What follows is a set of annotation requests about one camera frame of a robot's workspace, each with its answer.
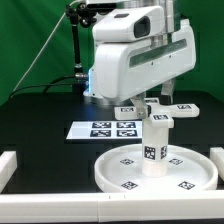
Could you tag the black camera stand pole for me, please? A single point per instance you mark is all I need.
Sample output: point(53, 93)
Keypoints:
point(83, 16)

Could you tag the white fence block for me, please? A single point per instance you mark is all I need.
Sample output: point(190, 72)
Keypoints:
point(217, 157)
point(8, 165)

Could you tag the white right fence block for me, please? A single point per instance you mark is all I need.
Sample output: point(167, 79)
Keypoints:
point(217, 157)

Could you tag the white front fence bar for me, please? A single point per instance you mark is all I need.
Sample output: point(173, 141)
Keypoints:
point(106, 207)

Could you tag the white round table top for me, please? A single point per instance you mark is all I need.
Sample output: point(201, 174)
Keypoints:
point(120, 170)

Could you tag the white left fence block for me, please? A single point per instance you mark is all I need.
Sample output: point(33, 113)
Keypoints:
point(8, 165)

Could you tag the white marker sheet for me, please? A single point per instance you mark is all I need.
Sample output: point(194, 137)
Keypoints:
point(103, 130)

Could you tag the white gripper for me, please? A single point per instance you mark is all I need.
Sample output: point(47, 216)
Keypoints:
point(123, 70)

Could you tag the white cross-shaped table base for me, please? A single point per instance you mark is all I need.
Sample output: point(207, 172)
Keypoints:
point(158, 114)

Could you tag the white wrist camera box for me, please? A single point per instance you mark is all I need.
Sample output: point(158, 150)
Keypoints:
point(129, 25)

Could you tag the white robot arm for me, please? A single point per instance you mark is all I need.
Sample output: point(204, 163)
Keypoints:
point(172, 24)

